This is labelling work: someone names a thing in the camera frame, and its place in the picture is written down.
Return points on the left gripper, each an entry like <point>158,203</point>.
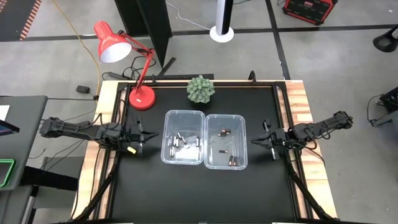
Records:
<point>133,135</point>

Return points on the black power adapter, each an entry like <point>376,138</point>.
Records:
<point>83,89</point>

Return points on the black camera clamp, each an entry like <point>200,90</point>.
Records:
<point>252,79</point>

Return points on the black mat orange striped edge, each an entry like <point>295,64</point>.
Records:
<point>15,18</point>

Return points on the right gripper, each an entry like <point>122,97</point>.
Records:
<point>278,137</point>

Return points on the black grey equipment stand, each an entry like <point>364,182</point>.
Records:
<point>391,98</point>

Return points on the white paper sheet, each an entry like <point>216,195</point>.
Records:
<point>3,112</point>

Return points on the yellow tag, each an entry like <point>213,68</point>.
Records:
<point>132,150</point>

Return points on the small clear glass vial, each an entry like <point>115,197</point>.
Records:
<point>181,138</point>

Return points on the grey desk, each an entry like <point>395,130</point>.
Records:
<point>28,140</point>

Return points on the black round stand base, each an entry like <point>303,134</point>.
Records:
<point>387,42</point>

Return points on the dark tablet device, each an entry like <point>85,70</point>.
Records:
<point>7,128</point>

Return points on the black table frame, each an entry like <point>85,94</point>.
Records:
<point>96,196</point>

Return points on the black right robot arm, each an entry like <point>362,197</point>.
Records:
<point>320,127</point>

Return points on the green succulent in pot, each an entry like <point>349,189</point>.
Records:
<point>201,89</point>

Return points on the black partition panel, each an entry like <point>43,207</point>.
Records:
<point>152,25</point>

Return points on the red desk lamp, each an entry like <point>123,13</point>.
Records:
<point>142,98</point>

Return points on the clear plastic bin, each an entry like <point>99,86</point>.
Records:
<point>230,143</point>
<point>186,121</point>

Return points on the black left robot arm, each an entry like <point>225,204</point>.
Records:
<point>77,130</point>

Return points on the white black pole stand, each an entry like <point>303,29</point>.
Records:
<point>221,34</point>

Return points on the black power strip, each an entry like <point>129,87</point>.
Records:
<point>186,76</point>

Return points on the green framed tablet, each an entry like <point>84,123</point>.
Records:
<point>4,172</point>

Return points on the red and black case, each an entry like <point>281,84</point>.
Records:
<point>308,11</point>

